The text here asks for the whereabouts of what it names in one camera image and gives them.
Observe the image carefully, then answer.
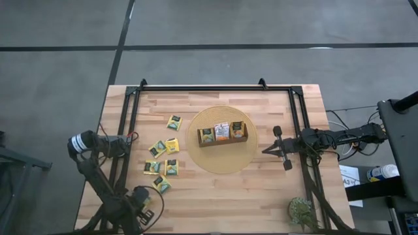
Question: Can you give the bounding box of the gray cart top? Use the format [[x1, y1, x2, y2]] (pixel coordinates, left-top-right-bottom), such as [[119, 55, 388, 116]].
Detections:
[[377, 97, 418, 203]]

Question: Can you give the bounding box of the white paper sheet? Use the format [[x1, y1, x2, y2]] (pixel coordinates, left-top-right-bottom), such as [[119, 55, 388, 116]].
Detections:
[[338, 164, 364, 208]]

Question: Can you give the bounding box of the black floor cable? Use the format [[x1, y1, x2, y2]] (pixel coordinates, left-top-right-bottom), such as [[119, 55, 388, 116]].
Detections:
[[325, 104, 379, 114]]

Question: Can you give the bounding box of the white wipes canister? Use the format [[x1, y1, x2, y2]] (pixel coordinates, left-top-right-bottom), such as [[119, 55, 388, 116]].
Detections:
[[366, 164, 400, 183]]

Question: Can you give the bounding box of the small potted green plant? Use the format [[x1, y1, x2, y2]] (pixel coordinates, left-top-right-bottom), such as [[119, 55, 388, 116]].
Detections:
[[287, 196, 319, 232]]

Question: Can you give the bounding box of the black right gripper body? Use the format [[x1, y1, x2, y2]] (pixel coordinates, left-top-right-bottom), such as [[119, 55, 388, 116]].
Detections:
[[272, 125, 303, 171]]

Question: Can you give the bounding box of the black cart crossbar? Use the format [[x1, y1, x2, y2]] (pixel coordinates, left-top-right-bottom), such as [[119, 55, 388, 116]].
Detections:
[[345, 176, 408, 202]]

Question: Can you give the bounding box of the brown wooden tea box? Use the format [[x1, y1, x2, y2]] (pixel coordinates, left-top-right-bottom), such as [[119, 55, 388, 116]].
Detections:
[[197, 122, 249, 148]]

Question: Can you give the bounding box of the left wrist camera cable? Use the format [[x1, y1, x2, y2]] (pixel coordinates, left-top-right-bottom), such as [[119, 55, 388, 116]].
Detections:
[[140, 185, 165, 233]]

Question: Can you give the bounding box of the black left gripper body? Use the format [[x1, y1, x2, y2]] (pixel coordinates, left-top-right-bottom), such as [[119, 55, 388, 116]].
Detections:
[[130, 185, 155, 227]]

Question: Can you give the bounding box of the round woven placemat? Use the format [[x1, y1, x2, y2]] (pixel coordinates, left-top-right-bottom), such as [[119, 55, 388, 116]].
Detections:
[[185, 104, 259, 175]]

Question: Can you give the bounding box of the gray metal stand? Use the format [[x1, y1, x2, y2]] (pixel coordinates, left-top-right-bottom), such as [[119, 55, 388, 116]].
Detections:
[[0, 130, 53, 235]]

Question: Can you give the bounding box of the black metal rig frame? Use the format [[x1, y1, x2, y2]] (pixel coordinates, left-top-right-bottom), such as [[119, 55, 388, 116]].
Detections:
[[76, 78, 357, 235]]

